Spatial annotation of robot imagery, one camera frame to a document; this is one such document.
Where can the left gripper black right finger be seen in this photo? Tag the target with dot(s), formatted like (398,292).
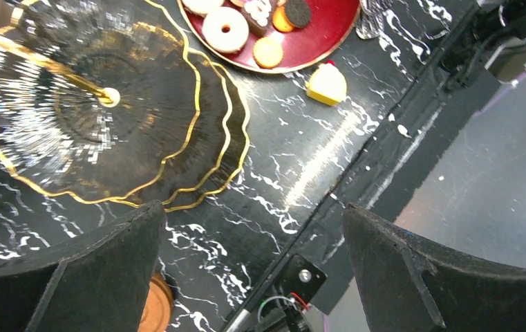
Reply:
(407,282)

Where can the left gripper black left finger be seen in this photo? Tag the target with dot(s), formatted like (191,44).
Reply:
(98,281)

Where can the three tier glass stand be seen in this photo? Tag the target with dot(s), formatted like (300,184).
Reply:
(107,101)

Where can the dark red round tray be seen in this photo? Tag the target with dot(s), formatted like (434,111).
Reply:
(331,23)

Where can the white iced donut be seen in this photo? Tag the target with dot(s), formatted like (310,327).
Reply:
(202,7)
(225,30)

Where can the brown round wooden coaster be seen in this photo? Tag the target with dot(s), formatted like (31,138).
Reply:
(158,307)

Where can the yellow swirl roll cake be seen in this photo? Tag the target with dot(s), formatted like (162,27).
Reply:
(327,84)

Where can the yellow round cracker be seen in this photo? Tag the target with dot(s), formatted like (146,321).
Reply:
(267,52)

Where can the dark chocolate sandwich cookie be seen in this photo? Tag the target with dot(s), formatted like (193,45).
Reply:
(298,13)

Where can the yellow cracker under chocolate cookie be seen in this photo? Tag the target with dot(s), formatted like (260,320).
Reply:
(280,21)

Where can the chocolate layer cake slice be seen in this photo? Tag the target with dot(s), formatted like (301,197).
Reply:
(258,15)

